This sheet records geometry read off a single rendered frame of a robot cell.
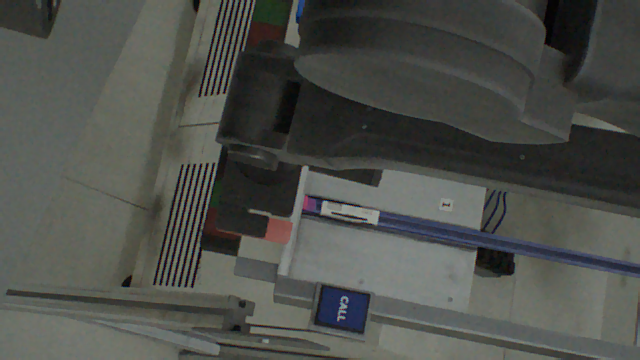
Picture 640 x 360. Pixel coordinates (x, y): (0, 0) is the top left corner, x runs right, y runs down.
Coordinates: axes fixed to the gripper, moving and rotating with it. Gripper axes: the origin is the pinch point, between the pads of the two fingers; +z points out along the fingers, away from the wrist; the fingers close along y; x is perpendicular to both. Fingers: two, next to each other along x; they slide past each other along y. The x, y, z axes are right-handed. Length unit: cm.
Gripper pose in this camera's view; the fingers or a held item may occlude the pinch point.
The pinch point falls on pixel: (267, 180)
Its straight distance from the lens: 94.5
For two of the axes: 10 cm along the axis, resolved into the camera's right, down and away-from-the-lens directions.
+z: -0.5, 2.6, 9.6
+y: 1.9, -9.4, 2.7
